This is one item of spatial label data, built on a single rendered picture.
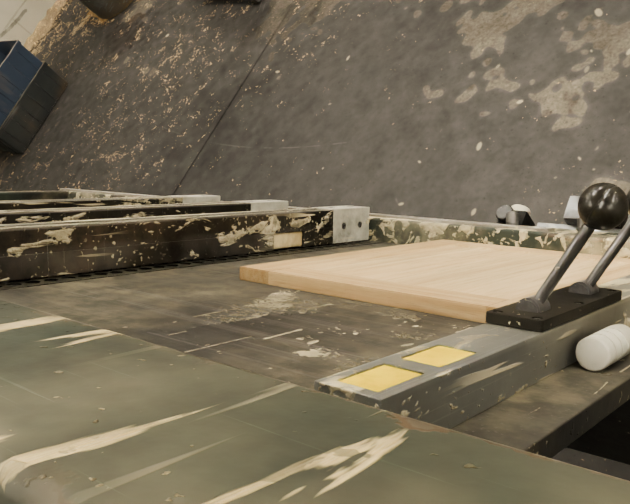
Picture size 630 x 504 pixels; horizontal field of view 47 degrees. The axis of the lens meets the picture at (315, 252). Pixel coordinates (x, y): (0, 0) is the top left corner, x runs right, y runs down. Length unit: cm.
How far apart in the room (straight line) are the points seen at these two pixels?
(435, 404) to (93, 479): 32
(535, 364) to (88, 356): 40
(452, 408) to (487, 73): 259
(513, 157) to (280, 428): 253
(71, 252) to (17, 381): 83
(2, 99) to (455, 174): 318
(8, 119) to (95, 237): 399
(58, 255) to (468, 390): 70
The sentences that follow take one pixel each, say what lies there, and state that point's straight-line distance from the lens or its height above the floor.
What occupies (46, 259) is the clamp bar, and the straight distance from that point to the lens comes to 105.
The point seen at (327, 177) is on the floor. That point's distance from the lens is 307.
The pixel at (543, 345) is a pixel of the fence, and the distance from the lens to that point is 61.
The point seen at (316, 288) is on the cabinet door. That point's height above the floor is 136.
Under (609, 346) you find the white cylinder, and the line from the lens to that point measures 65.
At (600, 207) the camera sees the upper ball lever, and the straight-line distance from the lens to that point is 60.
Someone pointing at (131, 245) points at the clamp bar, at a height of 142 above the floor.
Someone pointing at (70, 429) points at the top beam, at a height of 192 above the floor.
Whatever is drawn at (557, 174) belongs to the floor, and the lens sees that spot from 260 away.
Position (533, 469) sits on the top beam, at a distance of 19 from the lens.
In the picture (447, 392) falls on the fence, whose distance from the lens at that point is 48.
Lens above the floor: 204
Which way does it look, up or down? 45 degrees down
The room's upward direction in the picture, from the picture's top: 48 degrees counter-clockwise
